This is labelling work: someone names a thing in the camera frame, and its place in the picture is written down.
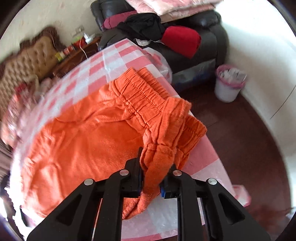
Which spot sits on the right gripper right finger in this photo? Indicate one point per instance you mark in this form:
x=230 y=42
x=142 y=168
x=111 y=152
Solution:
x=225 y=218

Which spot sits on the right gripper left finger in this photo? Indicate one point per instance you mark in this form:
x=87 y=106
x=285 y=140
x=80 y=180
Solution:
x=93 y=211

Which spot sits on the orange pants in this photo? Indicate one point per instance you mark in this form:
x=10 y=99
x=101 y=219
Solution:
x=131 y=116

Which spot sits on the black clothing pile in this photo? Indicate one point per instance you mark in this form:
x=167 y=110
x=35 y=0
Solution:
x=144 y=26

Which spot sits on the white trash bin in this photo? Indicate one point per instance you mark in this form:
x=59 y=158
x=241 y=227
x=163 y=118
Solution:
x=229 y=82

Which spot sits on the black leather armchair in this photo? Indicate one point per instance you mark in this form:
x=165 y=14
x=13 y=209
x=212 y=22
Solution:
x=210 y=55

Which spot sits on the dark wooden nightstand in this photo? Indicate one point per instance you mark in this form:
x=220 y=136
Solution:
x=76 y=58

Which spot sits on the tufted leather headboard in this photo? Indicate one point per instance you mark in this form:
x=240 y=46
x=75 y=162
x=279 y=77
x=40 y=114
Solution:
x=36 y=56

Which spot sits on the red tin box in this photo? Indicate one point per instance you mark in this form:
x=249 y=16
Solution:
x=79 y=43

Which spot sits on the red folded garment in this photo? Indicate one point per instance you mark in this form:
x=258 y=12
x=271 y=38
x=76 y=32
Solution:
x=182 y=40

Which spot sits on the maroon cushion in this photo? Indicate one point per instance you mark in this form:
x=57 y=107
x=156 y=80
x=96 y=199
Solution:
x=113 y=21

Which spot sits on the pink floral cushion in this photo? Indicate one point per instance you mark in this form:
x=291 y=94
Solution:
x=173 y=10

